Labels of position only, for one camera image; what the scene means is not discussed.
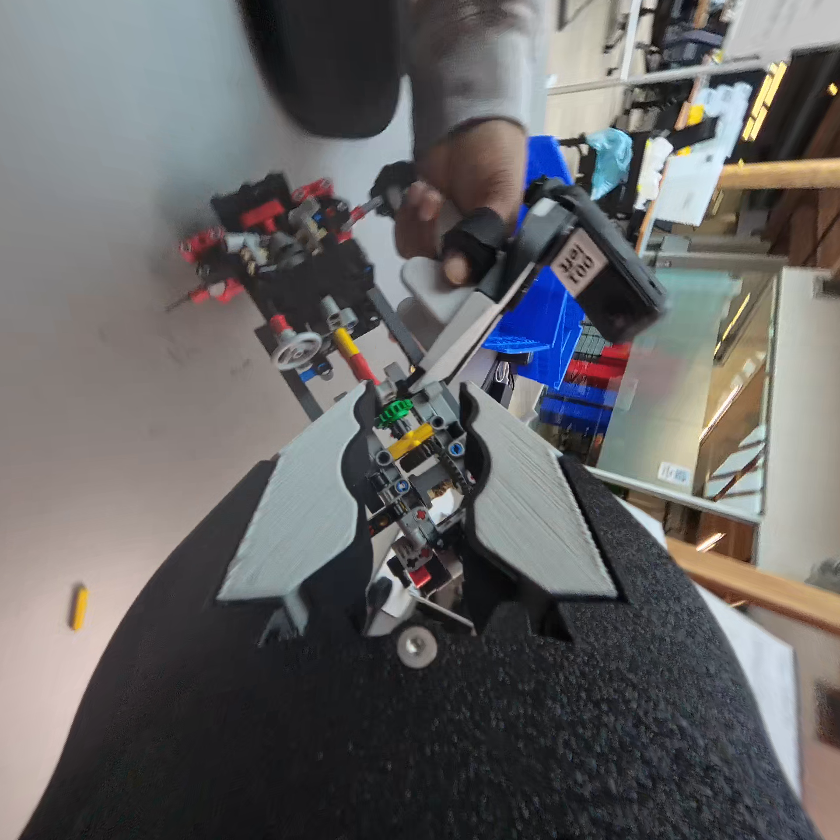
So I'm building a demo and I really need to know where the person's left hand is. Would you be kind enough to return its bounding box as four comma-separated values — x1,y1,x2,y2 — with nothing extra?
392,121,530,287

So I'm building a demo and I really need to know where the metal storage rack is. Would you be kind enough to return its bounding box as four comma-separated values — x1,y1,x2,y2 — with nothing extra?
613,0,791,135

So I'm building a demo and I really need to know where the toy brick car chassis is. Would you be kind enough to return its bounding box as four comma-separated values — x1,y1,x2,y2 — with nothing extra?
164,161,491,592

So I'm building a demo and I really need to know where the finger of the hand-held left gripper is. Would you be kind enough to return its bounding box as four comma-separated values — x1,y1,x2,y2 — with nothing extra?
406,272,534,393

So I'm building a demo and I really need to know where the white cardboard box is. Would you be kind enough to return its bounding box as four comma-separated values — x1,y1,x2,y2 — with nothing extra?
640,136,724,228

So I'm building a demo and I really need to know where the stack of red blue bins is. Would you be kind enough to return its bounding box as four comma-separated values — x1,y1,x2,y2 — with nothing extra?
537,341,635,435

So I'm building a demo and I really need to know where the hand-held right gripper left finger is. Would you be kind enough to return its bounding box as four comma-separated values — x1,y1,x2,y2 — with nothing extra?
215,382,376,647

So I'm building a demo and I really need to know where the person's left forearm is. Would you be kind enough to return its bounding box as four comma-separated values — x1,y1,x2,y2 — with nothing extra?
399,0,550,160

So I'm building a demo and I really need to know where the wooden handrail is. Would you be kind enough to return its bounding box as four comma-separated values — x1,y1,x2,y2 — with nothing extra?
665,535,840,636
717,157,840,193

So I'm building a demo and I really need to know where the white desk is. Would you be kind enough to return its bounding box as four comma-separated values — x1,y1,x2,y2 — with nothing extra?
0,0,550,840

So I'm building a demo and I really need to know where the teal cloth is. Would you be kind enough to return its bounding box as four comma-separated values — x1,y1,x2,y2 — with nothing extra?
585,128,635,202

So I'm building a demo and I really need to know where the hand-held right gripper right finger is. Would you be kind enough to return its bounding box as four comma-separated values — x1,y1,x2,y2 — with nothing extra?
458,382,623,634

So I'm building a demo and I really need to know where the glass partition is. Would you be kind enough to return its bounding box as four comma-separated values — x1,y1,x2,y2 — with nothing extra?
589,266,780,521

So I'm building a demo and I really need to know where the blue plastic crate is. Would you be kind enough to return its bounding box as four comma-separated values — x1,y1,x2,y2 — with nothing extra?
482,134,586,389

